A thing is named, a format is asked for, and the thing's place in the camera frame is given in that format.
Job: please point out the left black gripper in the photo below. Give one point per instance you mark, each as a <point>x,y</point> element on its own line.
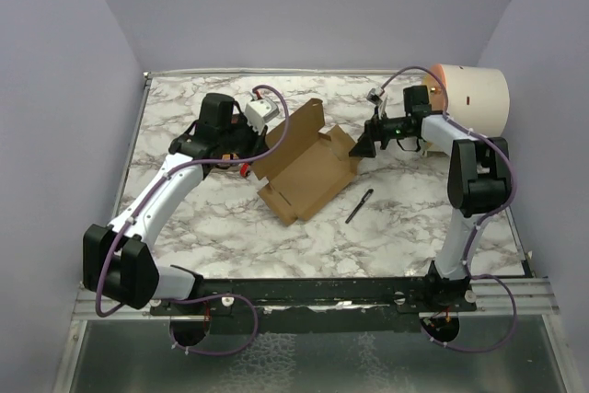
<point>257,146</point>

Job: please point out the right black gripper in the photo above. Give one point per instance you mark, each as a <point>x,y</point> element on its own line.
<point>374,131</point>

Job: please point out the brown cardboard box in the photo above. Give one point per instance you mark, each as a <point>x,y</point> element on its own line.
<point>309,168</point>

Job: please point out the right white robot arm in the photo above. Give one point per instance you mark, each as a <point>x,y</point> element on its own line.
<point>479,182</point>

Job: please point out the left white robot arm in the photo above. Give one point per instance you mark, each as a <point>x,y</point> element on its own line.
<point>117,261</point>

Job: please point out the red toy ambulance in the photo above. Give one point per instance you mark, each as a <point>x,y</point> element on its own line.
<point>245,170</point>

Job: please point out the black pen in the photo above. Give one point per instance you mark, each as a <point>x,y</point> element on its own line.
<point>359,205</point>

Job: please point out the cream cylinder with coloured face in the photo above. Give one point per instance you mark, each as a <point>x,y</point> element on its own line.
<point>478,97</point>

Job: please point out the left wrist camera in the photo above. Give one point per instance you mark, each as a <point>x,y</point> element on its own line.
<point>259,112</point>

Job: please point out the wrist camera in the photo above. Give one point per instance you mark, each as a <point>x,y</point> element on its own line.
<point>378,97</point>
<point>259,112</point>

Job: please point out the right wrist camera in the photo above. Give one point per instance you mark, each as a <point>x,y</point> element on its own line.
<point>378,97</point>

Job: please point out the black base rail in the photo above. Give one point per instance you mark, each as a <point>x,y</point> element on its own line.
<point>315,305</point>

